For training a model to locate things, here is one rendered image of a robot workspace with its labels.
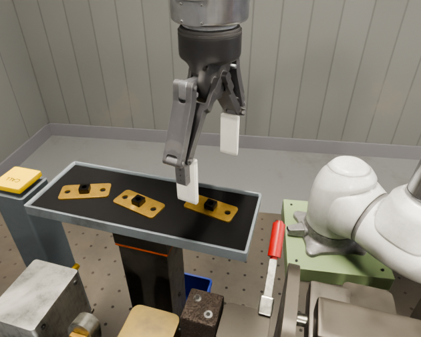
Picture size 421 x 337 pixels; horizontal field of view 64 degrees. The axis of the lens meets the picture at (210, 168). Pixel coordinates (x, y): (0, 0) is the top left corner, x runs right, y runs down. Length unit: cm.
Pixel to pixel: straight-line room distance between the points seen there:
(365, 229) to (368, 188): 10
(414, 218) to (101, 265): 85
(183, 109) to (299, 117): 251
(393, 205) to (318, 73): 197
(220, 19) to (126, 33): 245
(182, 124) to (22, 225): 45
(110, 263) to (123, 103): 208
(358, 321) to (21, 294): 44
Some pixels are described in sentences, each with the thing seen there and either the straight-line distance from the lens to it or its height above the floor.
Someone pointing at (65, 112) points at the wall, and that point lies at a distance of 332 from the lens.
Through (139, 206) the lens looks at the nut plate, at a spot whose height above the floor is 117.
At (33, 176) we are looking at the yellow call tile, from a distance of 70.
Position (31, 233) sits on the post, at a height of 106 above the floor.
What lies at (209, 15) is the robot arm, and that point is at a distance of 37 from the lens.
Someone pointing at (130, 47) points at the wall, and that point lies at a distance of 283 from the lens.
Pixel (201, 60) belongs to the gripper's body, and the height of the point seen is 141.
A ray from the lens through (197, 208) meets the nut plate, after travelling 55.
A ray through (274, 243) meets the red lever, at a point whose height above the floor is 114.
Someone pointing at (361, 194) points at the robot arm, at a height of 98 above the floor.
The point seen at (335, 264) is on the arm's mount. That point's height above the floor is 75.
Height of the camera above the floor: 152
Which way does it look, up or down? 34 degrees down
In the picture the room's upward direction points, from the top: straight up
